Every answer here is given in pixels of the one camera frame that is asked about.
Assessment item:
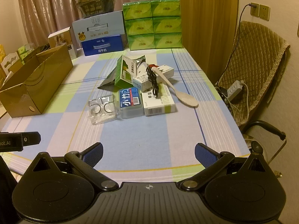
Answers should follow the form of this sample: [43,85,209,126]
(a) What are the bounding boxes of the black cable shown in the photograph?
[146,66,161,98]

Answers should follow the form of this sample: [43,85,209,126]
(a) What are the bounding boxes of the brown cardboard box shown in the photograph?
[0,44,74,118]

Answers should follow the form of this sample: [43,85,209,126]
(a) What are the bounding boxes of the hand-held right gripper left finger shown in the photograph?
[23,142,119,192]

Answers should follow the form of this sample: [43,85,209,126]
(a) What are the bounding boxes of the grey charger cable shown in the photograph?
[216,5,251,87]

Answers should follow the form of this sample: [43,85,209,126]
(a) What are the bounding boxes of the small green tissue packs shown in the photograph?
[17,44,32,60]

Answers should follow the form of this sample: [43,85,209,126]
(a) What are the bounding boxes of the black instant noodle container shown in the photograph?
[75,0,117,19]

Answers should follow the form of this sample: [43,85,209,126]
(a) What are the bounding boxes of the pink curtain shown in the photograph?
[16,0,169,52]

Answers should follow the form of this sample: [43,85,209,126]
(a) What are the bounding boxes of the clear box with blue label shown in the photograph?
[116,87,144,119]

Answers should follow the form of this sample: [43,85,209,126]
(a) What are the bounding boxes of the white product box with photo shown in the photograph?
[48,27,78,59]

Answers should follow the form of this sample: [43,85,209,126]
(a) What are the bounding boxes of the wooden door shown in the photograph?
[168,0,239,84]

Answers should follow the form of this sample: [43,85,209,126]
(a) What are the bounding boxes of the silver foil pouch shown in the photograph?
[98,55,147,89]

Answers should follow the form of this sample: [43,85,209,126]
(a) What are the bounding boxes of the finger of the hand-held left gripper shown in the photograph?
[21,132,41,146]

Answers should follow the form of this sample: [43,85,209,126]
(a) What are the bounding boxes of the white plastic spoon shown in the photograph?
[153,69,199,108]

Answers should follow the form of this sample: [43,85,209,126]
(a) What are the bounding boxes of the green medicine box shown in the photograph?
[114,55,139,89]

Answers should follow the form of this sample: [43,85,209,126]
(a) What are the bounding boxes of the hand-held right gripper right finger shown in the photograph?
[180,142,277,191]

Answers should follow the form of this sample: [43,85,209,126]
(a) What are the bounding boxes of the clear plastic package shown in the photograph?
[88,96,118,126]

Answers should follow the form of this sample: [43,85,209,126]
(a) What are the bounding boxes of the bundle of green tissue packs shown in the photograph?
[123,0,183,51]

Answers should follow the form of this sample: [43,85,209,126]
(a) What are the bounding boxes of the dark blue milk carton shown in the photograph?
[81,35,128,57]

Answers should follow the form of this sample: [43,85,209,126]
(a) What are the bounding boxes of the black chair armrest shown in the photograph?
[243,120,286,141]

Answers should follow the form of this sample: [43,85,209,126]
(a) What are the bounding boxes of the white power strip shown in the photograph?
[228,80,246,96]

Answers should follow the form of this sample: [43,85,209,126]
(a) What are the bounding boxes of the plain white medicine box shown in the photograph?
[153,65,175,79]

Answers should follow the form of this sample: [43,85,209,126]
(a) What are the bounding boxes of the beige wall socket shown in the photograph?
[250,3,260,17]
[260,5,270,20]

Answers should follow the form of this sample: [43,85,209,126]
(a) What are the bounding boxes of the white medicine box blue logo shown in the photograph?
[141,89,176,116]

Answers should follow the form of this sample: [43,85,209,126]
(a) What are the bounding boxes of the chair with quilted cover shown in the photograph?
[216,21,290,125]

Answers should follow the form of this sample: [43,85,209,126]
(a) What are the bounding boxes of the light blue milk carton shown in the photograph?
[72,10,125,43]

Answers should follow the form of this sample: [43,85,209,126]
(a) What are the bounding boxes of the white ointment box green parrot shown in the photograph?
[132,73,160,92]

